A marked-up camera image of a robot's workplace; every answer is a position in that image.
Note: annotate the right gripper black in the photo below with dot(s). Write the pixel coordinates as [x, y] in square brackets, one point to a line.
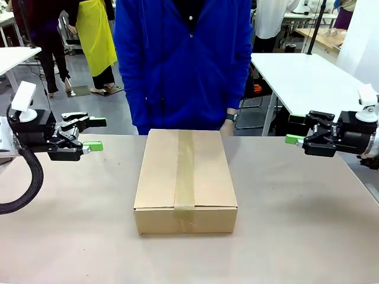
[352, 139]

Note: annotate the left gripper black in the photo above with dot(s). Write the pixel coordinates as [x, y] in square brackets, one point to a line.
[32, 139]

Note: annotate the brown cardboard shipping box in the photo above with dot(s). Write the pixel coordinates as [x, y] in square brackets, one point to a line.
[183, 177]

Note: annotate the person's left forearm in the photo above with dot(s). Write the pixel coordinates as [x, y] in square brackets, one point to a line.
[240, 91]

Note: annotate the person's right forearm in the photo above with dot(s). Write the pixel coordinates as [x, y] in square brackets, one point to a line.
[134, 106]

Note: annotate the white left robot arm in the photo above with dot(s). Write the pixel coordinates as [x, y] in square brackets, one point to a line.
[5, 139]

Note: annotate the person's left hand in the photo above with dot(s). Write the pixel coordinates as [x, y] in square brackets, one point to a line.
[228, 127]

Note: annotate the metal floor plate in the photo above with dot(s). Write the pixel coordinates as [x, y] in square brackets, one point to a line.
[114, 91]
[79, 90]

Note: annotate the black chair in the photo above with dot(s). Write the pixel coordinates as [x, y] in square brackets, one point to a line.
[254, 100]

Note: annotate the large white table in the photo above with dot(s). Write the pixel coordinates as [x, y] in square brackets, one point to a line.
[302, 80]

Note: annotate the black wrist watch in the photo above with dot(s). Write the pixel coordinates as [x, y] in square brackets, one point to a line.
[231, 117]

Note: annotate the black cylinder cup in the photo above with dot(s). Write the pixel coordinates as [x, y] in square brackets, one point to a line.
[290, 48]

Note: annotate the brown packing tape strip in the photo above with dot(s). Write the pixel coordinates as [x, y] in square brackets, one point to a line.
[185, 165]

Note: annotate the person in yellow apron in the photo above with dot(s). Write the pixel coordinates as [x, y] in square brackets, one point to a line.
[96, 38]

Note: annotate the wooden work table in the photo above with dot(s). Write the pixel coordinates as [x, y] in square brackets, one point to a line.
[324, 37]

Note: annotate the person in dark clothes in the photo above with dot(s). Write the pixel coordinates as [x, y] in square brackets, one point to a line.
[50, 44]

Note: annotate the white equipment cart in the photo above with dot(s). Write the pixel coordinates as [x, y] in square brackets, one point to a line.
[69, 35]

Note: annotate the small white table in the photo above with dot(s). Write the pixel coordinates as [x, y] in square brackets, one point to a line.
[14, 59]

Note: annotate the person in blue hoodie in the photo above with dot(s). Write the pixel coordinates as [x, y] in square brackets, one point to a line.
[183, 65]

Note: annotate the person in white shirt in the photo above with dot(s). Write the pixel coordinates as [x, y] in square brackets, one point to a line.
[268, 20]

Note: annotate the person in purple skirt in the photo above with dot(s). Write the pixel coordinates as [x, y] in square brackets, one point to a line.
[345, 13]

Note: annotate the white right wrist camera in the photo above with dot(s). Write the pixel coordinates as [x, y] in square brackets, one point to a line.
[367, 94]

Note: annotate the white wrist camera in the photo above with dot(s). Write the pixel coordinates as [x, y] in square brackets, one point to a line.
[23, 97]
[367, 94]

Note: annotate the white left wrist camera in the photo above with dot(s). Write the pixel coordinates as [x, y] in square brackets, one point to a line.
[23, 97]

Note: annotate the black camera pole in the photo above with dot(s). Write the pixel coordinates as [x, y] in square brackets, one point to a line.
[27, 26]
[316, 26]

